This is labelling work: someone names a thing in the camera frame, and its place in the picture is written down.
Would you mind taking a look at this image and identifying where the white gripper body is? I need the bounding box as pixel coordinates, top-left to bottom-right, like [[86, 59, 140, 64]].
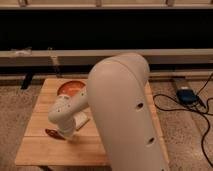
[[57, 119, 76, 140]]

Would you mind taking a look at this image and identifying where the dark red pepper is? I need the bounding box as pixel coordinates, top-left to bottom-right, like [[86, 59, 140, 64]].
[[45, 129, 65, 140]]

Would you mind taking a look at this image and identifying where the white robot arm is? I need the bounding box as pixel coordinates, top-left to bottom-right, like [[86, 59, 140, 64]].
[[48, 53, 169, 171]]

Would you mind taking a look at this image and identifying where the wooden table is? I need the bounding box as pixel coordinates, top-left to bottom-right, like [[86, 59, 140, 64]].
[[15, 79, 169, 168]]

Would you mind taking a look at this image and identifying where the orange bowl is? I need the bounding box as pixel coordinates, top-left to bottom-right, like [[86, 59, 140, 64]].
[[57, 80, 85, 96]]

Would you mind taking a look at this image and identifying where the long wooden beam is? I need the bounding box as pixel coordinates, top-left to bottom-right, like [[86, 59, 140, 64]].
[[0, 49, 213, 67]]

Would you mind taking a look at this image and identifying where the blue power adapter box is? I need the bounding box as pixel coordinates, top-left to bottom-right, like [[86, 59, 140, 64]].
[[176, 89, 197, 105]]

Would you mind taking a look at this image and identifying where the black cable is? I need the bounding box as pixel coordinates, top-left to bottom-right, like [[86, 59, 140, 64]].
[[152, 71, 213, 168]]

